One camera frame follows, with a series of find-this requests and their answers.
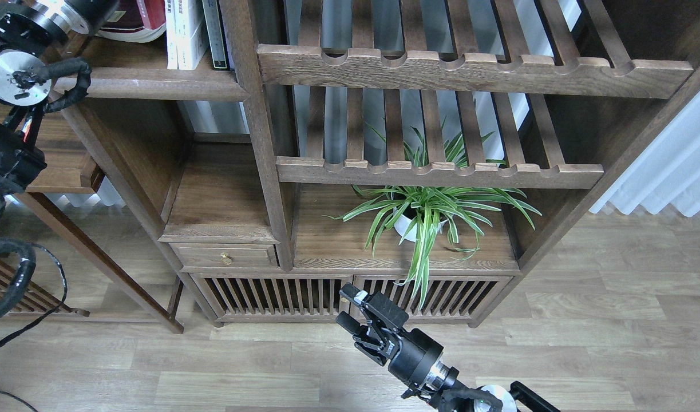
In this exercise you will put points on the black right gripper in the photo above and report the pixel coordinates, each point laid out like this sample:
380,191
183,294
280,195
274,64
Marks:
412,357

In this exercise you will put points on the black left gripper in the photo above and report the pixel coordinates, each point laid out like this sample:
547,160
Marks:
84,17

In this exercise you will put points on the red book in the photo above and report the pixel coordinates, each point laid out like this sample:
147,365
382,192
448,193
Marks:
153,17

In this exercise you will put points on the dark maroon book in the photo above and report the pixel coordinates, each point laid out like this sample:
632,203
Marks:
126,17

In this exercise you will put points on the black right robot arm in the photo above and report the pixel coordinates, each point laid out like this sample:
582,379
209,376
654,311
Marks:
456,396

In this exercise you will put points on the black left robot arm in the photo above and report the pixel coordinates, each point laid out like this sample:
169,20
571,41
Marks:
33,88

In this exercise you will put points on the white plant pot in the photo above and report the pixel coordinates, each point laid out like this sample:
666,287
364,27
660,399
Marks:
408,225

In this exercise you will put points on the white upright book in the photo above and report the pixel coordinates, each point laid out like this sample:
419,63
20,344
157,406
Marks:
191,33

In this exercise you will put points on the grey-green upright book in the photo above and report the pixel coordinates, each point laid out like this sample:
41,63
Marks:
215,28

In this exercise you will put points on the green spider plant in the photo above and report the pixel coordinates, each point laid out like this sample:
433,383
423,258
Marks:
428,209

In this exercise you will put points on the wooden side table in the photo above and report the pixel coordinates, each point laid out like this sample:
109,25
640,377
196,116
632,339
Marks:
101,205

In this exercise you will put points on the brass drawer knob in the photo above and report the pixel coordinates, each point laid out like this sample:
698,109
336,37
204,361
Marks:
225,258

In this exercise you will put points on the dark wooden bookshelf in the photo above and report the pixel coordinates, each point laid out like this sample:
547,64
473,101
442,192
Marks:
554,98

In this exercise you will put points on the white curtain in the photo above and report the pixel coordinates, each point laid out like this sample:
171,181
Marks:
666,176

